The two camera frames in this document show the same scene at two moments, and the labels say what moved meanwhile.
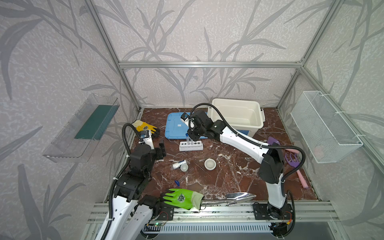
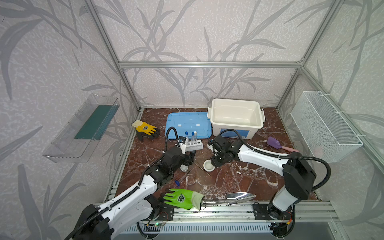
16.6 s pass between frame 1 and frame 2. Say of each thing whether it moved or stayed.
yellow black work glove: stayed
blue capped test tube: stayed
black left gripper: moved
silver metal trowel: stayed
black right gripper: moved
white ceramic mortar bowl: stayed
